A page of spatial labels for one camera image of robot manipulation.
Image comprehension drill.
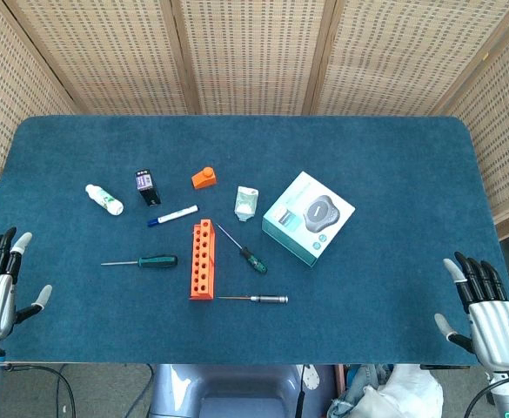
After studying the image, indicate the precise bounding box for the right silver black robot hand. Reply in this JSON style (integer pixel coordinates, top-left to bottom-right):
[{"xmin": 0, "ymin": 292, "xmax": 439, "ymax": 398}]
[{"xmin": 434, "ymin": 251, "xmax": 509, "ymax": 374}]

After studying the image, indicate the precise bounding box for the plain green black handled screwdriver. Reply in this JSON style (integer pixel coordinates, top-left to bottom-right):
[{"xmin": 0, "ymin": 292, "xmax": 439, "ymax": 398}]
[{"xmin": 100, "ymin": 254, "xmax": 179, "ymax": 269}]

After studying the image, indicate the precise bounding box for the orange tool holder block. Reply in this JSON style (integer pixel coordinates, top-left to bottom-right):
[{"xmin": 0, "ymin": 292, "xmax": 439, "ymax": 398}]
[{"xmin": 188, "ymin": 219, "xmax": 217, "ymax": 302}]

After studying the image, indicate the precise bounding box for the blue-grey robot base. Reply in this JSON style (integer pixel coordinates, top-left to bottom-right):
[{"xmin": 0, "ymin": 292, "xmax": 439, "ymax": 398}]
[{"xmin": 149, "ymin": 363, "xmax": 307, "ymax": 418}]

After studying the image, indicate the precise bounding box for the silver precision screwdriver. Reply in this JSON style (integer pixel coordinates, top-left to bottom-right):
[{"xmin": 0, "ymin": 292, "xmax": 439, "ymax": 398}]
[{"xmin": 217, "ymin": 294, "xmax": 290, "ymax": 305}]

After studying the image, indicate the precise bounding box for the white plastic bag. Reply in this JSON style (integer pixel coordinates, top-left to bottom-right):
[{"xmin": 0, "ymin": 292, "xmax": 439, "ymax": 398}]
[{"xmin": 358, "ymin": 364, "xmax": 445, "ymax": 418}]

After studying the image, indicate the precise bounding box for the blue felt table cover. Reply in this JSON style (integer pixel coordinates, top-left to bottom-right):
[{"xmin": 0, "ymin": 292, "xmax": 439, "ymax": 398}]
[{"xmin": 0, "ymin": 115, "xmax": 509, "ymax": 367}]

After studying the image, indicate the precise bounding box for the white bottle green label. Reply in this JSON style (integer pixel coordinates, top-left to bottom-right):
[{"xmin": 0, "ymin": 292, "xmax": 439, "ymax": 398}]
[{"xmin": 84, "ymin": 183, "xmax": 125, "ymax": 216}]

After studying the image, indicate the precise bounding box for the blue denim cloth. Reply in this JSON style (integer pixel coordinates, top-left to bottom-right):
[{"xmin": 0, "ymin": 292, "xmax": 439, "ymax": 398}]
[{"xmin": 326, "ymin": 364, "xmax": 390, "ymax": 418}]

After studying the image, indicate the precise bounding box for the black purple small carton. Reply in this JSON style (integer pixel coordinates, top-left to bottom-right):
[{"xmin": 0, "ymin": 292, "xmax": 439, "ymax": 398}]
[{"xmin": 133, "ymin": 170, "xmax": 163, "ymax": 207}]

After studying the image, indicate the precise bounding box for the white perforated plate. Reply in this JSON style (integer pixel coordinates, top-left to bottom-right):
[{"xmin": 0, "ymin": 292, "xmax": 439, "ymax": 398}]
[{"xmin": 301, "ymin": 364, "xmax": 321, "ymax": 393}]

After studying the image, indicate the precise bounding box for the woven bamboo screen panel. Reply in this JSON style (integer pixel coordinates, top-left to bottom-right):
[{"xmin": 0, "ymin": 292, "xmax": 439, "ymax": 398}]
[
  {"xmin": 169, "ymin": 0, "xmax": 338, "ymax": 117},
  {"xmin": 308, "ymin": 0, "xmax": 509, "ymax": 117},
  {"xmin": 3, "ymin": 0, "xmax": 201, "ymax": 117},
  {"xmin": 0, "ymin": 0, "xmax": 81, "ymax": 175},
  {"xmin": 430, "ymin": 3, "xmax": 509, "ymax": 240}
]

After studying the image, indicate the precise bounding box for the white marker blue cap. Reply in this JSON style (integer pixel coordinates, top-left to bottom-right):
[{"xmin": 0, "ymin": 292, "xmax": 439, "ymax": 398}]
[{"xmin": 146, "ymin": 205, "xmax": 199, "ymax": 228}]

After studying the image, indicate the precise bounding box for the teal white product box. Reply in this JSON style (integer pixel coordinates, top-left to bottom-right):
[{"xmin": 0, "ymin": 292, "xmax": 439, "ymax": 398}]
[{"xmin": 261, "ymin": 171, "xmax": 356, "ymax": 267}]

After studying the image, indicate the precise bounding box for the small orange plastic block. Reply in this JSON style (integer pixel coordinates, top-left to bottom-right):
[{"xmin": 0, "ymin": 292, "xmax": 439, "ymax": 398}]
[{"xmin": 191, "ymin": 166, "xmax": 218, "ymax": 192}]

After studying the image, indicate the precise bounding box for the white pale green pouch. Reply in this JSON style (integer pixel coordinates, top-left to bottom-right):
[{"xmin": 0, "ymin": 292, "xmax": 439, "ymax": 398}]
[{"xmin": 234, "ymin": 185, "xmax": 260, "ymax": 223}]

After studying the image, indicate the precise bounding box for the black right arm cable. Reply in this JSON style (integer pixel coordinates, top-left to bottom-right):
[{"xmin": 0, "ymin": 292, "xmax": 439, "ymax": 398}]
[{"xmin": 465, "ymin": 374, "xmax": 509, "ymax": 418}]

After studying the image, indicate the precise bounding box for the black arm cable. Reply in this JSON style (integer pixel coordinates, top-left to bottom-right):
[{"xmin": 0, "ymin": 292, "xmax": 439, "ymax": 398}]
[
  {"xmin": 5, "ymin": 364, "xmax": 77, "ymax": 418},
  {"xmin": 465, "ymin": 374, "xmax": 509, "ymax": 418}
]

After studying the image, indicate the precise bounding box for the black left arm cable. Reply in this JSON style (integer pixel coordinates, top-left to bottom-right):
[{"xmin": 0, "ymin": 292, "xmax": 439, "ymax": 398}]
[{"xmin": 5, "ymin": 364, "xmax": 77, "ymax": 418}]

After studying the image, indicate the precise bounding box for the green handled screwdriver yellow label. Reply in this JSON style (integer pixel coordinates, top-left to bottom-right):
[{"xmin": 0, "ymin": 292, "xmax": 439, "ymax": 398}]
[{"xmin": 216, "ymin": 223, "xmax": 269, "ymax": 275}]

